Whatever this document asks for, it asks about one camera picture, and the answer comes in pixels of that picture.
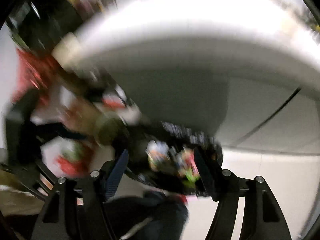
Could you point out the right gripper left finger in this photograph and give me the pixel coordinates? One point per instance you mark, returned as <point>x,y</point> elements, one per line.
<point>74,207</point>

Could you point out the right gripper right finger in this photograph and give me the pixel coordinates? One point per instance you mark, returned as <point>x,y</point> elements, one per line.
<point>263,217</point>

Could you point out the black trash bin with bag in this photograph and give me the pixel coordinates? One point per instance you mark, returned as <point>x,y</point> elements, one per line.
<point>173,158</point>

